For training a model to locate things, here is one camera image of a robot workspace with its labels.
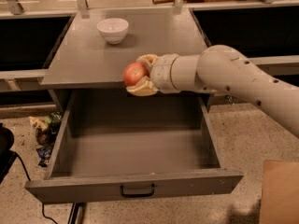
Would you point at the brown cardboard box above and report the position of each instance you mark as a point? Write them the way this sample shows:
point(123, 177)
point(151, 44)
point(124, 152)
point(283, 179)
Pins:
point(280, 193)

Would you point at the grey cabinet counter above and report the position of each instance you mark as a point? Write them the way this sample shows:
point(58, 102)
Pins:
point(86, 62)

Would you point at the white ceramic bowl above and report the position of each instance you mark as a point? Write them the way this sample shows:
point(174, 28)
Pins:
point(113, 30)

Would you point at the black drawer handle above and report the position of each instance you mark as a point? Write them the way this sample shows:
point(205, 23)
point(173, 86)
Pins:
point(137, 191)

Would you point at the crumpled snack bags pile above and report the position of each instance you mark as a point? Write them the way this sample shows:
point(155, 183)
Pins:
point(46, 131)

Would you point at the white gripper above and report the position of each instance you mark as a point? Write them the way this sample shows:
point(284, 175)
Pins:
point(163, 74)

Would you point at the grey open drawer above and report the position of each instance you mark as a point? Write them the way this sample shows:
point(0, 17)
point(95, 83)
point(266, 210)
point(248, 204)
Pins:
point(101, 146)

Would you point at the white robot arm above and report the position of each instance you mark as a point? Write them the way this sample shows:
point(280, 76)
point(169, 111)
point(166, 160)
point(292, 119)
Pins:
point(220, 69)

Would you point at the black object at left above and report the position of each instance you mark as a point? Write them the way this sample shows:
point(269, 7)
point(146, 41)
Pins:
point(7, 156)

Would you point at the red apple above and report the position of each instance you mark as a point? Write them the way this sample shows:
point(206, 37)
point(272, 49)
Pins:
point(133, 73)

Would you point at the metal frame leg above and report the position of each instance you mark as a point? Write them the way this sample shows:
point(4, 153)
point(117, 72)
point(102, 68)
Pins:
point(77, 213)

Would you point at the wooden stick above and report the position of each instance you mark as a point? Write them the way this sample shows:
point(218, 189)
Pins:
point(157, 2)

